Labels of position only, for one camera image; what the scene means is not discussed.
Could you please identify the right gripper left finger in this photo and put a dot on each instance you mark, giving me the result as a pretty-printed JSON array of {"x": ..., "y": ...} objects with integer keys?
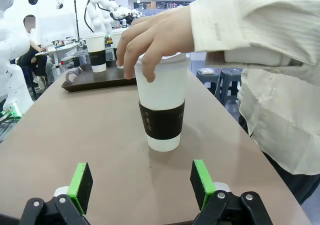
[{"x": 82, "y": 185}]

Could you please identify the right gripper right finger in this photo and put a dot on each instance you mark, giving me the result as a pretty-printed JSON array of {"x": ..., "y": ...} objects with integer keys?
[{"x": 200, "y": 182}]

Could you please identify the white paper cup black sleeve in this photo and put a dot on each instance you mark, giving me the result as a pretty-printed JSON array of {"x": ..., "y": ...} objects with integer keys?
[
  {"x": 115, "y": 40},
  {"x": 162, "y": 92},
  {"x": 96, "y": 45}
]

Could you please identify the person's left forearm beige sleeve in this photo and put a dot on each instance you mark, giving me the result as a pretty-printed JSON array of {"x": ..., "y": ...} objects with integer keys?
[{"x": 250, "y": 22}]

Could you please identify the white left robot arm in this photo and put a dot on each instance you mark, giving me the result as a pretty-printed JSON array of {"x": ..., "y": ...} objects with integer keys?
[{"x": 12, "y": 47}]

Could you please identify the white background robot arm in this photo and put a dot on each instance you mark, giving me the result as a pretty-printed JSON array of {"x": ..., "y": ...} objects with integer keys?
[
  {"x": 96, "y": 17},
  {"x": 122, "y": 12}
]

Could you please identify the dark brown plastic tray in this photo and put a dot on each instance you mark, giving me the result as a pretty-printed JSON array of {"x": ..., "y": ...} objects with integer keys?
[{"x": 100, "y": 81}]

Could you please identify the person's left hand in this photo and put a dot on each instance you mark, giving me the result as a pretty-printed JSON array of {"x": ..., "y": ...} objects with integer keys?
[{"x": 162, "y": 32}]

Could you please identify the white office desk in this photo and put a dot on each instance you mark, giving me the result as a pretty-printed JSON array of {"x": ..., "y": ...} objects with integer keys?
[{"x": 57, "y": 51}]

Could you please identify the seated person in dark clothes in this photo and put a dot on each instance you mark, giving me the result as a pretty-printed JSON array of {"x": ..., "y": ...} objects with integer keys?
[{"x": 37, "y": 60}]

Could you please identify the person in beige shirt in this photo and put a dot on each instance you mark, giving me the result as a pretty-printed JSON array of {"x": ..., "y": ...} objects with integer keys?
[{"x": 282, "y": 122}]

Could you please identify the grey-blue plastic stool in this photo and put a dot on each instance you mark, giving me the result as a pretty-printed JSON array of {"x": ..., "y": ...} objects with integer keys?
[
  {"x": 230, "y": 85},
  {"x": 207, "y": 77}
]

